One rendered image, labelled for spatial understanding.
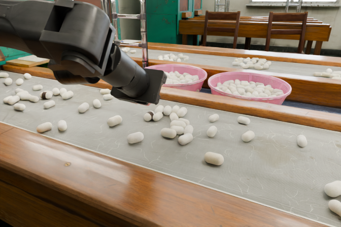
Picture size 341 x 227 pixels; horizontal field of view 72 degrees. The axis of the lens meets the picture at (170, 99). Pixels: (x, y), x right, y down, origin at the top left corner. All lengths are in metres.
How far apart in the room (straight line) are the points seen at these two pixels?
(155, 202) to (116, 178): 0.08
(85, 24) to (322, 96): 0.85
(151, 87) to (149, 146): 0.14
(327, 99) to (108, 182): 0.81
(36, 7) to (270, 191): 0.43
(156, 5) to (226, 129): 3.02
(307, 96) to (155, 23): 2.79
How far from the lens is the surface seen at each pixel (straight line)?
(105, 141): 0.54
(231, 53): 1.32
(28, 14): 0.35
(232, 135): 0.56
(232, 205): 0.37
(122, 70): 0.37
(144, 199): 0.37
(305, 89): 0.98
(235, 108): 0.66
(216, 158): 0.45
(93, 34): 0.32
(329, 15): 5.68
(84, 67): 0.31
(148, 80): 0.44
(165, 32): 3.46
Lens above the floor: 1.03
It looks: 23 degrees down
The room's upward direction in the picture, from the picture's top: straight up
